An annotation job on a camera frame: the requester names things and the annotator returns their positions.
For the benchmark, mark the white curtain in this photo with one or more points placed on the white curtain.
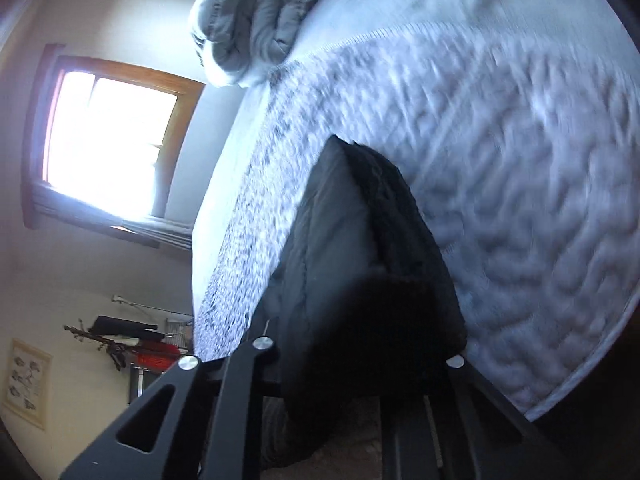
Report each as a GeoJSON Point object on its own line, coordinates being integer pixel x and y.
{"type": "Point", "coordinates": [150, 232]}

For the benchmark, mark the white pole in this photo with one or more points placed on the white pole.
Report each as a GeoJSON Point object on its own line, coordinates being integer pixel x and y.
{"type": "Point", "coordinates": [145, 305]}

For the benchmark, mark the folded grey duvet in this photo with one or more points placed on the folded grey duvet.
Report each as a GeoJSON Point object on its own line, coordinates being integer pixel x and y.
{"type": "Point", "coordinates": [240, 20]}

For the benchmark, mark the grey quilted bedspread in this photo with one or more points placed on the grey quilted bedspread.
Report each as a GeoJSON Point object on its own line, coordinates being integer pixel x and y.
{"type": "Point", "coordinates": [500, 160]}

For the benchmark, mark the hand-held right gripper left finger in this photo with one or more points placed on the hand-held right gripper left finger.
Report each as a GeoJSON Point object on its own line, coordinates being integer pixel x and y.
{"type": "Point", "coordinates": [240, 390]}

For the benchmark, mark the light blue bed sheet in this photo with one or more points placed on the light blue bed sheet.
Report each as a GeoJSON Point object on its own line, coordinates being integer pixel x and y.
{"type": "Point", "coordinates": [400, 5]}

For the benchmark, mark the red hanging bag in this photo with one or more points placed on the red hanging bag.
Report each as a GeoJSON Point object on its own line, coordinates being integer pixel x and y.
{"type": "Point", "coordinates": [157, 355]}

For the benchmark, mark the black hanging garment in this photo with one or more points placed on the black hanging garment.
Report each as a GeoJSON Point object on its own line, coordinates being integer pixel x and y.
{"type": "Point", "coordinates": [125, 327]}

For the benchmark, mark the large wooden window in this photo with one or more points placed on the large wooden window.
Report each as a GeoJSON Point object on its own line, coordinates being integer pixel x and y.
{"type": "Point", "coordinates": [110, 135]}

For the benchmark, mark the wooden coat rack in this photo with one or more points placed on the wooden coat rack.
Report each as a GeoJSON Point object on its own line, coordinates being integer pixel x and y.
{"type": "Point", "coordinates": [95, 342]}

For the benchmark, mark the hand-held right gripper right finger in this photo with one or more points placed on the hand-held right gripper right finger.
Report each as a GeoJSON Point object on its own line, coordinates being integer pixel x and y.
{"type": "Point", "coordinates": [477, 412]}

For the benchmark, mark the black pants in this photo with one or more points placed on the black pants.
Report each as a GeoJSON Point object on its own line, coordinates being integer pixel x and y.
{"type": "Point", "coordinates": [340, 260]}

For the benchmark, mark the framed wall picture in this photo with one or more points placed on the framed wall picture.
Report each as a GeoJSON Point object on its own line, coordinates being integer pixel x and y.
{"type": "Point", "coordinates": [27, 385]}

